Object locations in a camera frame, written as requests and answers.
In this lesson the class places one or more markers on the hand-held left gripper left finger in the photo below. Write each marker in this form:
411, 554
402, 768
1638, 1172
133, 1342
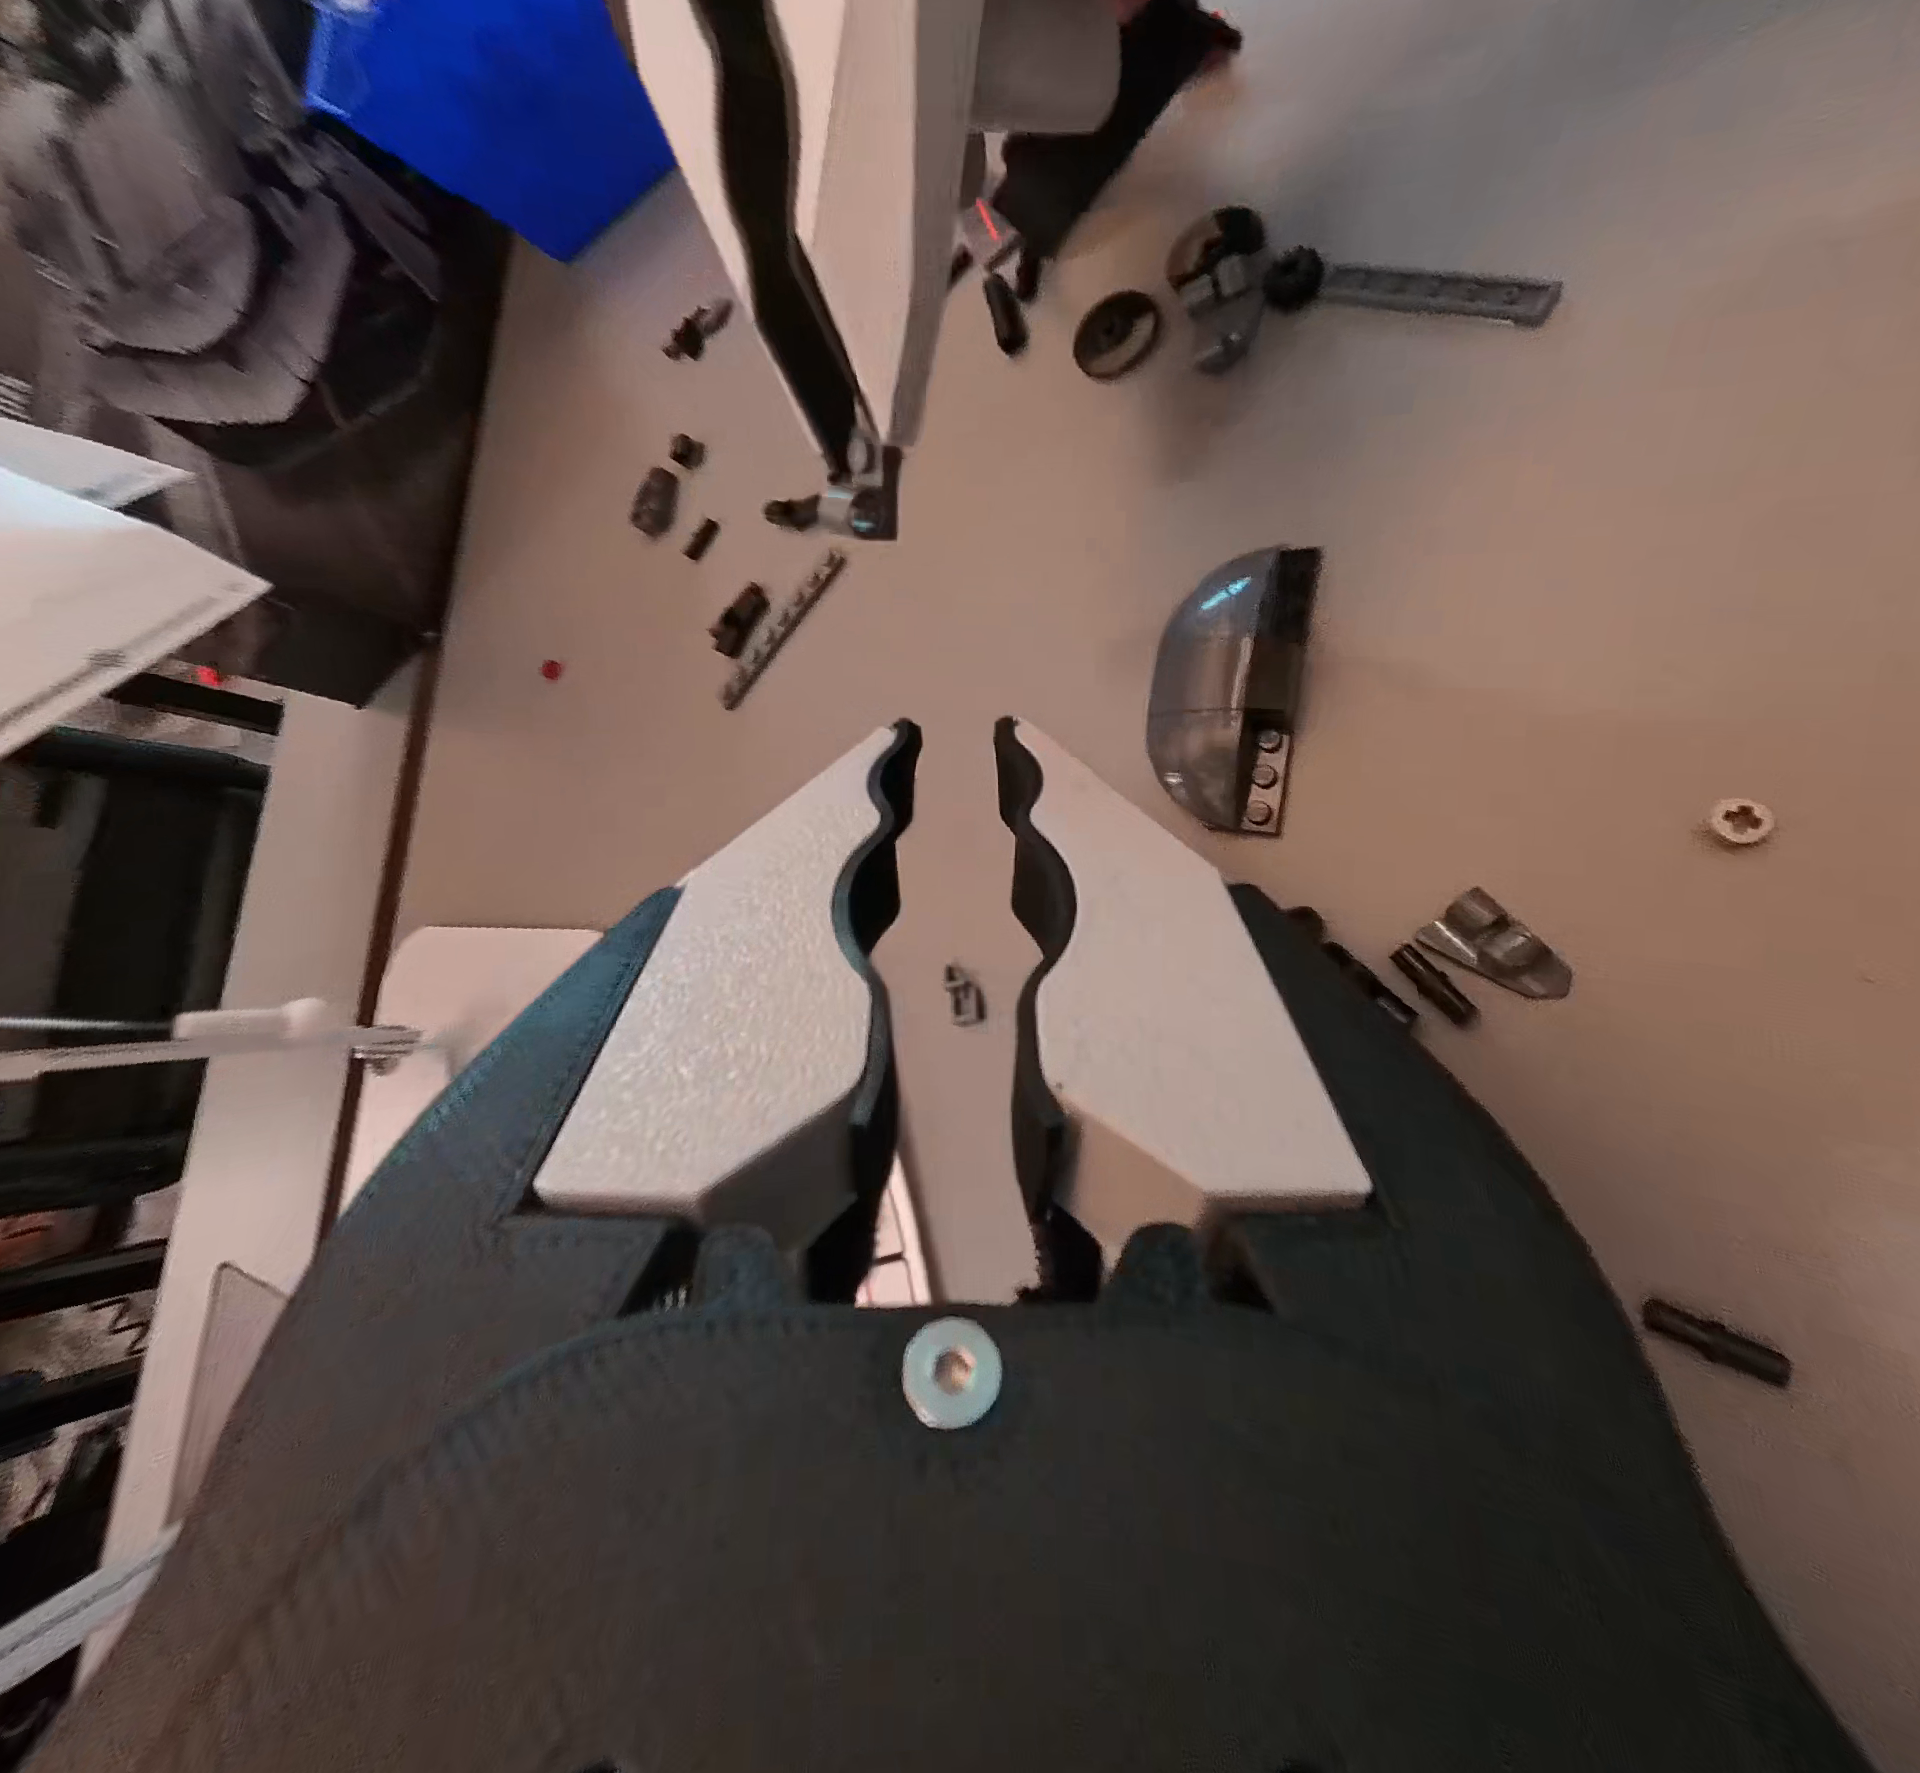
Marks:
719, 1039

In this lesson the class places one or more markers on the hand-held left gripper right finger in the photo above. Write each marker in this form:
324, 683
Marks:
1200, 1039

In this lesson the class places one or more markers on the grey domed lego assembly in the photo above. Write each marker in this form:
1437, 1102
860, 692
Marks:
1215, 694

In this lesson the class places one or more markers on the black round lego dish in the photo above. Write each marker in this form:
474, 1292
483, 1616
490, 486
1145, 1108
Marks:
1117, 335

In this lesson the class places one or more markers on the grey lego wedge assembly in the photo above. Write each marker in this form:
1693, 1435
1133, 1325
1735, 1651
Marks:
1493, 945

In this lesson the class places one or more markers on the long grey lego plate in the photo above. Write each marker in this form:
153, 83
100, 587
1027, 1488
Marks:
782, 630

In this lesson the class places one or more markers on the lego set box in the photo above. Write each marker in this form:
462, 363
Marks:
180, 228

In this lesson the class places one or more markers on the grey tile with orange stripe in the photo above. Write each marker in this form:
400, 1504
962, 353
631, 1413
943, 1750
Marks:
994, 235

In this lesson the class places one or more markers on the blue plastic bin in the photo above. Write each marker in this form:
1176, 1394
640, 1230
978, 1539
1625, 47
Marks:
494, 79

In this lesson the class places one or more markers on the black technic pin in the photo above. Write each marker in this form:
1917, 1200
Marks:
698, 540
1719, 1340
1432, 985

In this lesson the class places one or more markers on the white stand base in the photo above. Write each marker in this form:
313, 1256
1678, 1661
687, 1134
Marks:
449, 980

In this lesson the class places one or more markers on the black connector with grey pin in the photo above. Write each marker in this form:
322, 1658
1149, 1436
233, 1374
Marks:
697, 329

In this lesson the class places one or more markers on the black connector with brown pin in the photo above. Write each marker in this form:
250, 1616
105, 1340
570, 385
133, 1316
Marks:
736, 621

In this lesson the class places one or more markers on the grey beam assembly with gear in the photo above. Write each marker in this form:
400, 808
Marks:
1424, 291

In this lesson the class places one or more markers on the black angled technic connector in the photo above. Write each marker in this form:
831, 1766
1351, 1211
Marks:
788, 512

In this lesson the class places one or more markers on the dark grey oval technic beam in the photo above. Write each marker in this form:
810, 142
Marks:
654, 502

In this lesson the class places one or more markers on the silver table screw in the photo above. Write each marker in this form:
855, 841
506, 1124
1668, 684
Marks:
1742, 824

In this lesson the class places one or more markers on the instruction booklet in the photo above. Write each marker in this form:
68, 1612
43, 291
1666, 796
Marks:
90, 572

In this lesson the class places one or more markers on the small grey lego bracket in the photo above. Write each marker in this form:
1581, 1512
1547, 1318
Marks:
965, 996

